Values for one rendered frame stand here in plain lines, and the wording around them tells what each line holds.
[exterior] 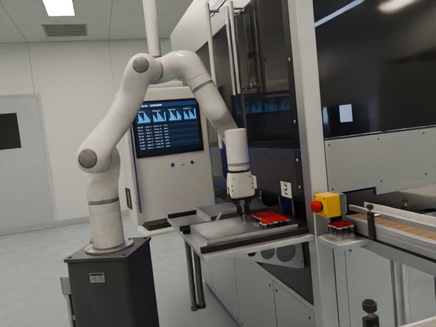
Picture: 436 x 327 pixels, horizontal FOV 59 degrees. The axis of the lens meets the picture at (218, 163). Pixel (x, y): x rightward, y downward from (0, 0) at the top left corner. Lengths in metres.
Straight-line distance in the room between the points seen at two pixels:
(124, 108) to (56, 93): 5.33
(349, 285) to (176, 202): 1.12
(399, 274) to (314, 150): 0.47
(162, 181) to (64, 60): 4.88
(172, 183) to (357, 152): 1.14
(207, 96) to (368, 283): 0.90
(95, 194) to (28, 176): 5.30
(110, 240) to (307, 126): 0.85
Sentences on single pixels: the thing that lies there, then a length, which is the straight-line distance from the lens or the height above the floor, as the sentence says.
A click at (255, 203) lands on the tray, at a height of 0.89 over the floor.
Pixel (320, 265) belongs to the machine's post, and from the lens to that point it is 1.45.
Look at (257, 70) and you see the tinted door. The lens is 1.71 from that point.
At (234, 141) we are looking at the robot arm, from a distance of 1.44.
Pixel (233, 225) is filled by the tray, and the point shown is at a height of 0.88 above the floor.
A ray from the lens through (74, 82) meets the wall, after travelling 6.82.
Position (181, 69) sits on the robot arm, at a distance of 1.48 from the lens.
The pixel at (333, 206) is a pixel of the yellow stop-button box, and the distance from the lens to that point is 1.32.
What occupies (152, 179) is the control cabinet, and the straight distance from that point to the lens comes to 2.20.
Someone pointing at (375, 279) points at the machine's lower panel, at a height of 0.67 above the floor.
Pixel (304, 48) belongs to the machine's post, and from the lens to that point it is 1.38.
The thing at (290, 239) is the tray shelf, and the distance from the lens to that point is 1.38.
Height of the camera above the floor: 1.28
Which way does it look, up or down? 5 degrees down
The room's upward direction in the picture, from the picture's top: 6 degrees counter-clockwise
